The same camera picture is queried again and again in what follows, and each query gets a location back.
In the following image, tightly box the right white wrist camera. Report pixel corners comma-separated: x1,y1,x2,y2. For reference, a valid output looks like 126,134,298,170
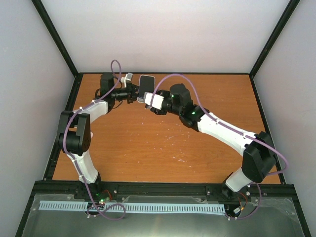
144,92,164,110

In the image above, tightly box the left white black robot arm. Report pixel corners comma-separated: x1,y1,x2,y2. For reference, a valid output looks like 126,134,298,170
55,73,139,199

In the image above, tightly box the right black frame post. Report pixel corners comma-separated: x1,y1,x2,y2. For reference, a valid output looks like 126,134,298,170
249,0,301,76

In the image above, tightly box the purple cable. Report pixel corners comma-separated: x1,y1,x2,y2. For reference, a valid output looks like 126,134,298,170
63,59,126,221
152,73,290,220

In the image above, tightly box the black frame post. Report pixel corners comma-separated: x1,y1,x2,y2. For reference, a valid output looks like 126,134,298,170
249,0,301,76
31,0,79,75

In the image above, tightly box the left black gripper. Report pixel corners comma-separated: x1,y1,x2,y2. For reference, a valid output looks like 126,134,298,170
111,82,147,103

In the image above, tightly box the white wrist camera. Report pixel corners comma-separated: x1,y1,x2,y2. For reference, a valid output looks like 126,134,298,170
144,92,164,110
120,73,133,87

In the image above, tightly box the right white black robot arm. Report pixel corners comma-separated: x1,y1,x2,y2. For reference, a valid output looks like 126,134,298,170
144,83,277,199

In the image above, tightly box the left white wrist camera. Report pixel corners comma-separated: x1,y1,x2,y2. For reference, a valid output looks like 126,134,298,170
120,73,133,87

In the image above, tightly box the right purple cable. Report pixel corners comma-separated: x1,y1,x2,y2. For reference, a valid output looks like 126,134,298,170
152,73,290,220

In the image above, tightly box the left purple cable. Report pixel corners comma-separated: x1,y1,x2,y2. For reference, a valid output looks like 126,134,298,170
63,59,126,221

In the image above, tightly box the left black frame post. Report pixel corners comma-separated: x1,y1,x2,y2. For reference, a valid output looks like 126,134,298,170
31,0,79,75

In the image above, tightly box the white translucent phone case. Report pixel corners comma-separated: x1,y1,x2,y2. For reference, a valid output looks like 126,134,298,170
137,75,156,102

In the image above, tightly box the light blue cable duct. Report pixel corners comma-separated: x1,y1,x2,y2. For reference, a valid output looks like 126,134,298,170
39,200,225,215

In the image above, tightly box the metal front plate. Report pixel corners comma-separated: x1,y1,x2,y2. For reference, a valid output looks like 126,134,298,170
22,195,304,237

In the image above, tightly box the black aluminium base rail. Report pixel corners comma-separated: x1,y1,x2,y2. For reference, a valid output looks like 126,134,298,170
33,180,296,202

